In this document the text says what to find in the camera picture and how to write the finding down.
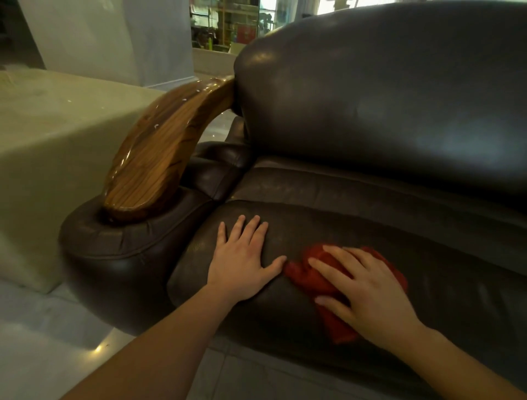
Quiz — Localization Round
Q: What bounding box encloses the person's left hand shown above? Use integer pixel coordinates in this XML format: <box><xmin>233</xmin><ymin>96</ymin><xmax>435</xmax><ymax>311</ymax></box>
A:
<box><xmin>207</xmin><ymin>215</ymin><xmax>287</xmax><ymax>305</ymax></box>

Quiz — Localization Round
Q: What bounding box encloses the person's right hand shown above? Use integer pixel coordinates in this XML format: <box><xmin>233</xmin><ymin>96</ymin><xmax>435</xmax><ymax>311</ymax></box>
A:
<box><xmin>308</xmin><ymin>245</ymin><xmax>427</xmax><ymax>354</ymax></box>

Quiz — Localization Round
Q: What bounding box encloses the red cleaning cloth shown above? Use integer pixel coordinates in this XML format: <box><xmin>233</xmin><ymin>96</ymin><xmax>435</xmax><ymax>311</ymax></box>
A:
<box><xmin>283</xmin><ymin>244</ymin><xmax>409</xmax><ymax>345</ymax></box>

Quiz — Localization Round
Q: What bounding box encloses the person's left forearm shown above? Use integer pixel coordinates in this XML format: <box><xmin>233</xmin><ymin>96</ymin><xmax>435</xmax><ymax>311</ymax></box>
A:
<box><xmin>61</xmin><ymin>284</ymin><xmax>237</xmax><ymax>400</ymax></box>

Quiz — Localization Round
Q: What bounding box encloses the person's right forearm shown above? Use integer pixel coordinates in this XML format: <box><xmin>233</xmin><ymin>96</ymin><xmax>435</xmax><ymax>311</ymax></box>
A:
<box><xmin>387</xmin><ymin>323</ymin><xmax>527</xmax><ymax>400</ymax></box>

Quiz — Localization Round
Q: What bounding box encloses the dark brown leather sofa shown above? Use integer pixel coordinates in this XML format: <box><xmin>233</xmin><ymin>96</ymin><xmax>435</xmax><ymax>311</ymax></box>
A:
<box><xmin>58</xmin><ymin>0</ymin><xmax>527</xmax><ymax>400</ymax></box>

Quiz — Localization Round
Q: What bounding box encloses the glossy wooden sofa armrest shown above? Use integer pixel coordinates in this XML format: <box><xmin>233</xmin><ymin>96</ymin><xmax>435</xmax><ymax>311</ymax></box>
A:
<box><xmin>102</xmin><ymin>76</ymin><xmax>236</xmax><ymax>223</ymax></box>

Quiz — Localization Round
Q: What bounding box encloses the beige stone block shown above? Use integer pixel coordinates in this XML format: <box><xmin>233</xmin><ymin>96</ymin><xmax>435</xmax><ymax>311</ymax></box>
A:
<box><xmin>0</xmin><ymin>68</ymin><xmax>165</xmax><ymax>294</ymax></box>

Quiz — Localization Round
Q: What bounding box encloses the background shelf with items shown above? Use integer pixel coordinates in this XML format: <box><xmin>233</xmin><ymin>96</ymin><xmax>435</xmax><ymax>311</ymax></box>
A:
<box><xmin>189</xmin><ymin>0</ymin><xmax>289</xmax><ymax>54</ymax></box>

